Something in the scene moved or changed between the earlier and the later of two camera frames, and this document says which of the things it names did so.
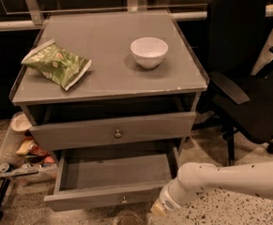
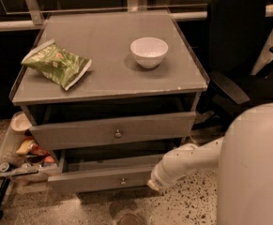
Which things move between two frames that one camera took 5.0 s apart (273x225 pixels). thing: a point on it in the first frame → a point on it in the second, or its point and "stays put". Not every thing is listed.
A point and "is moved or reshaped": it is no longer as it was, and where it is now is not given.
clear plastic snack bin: x=21 y=157 stays put
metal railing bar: x=31 y=18 stays put
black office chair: x=237 y=102 stays put
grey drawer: x=112 y=178 is moved or reshaped
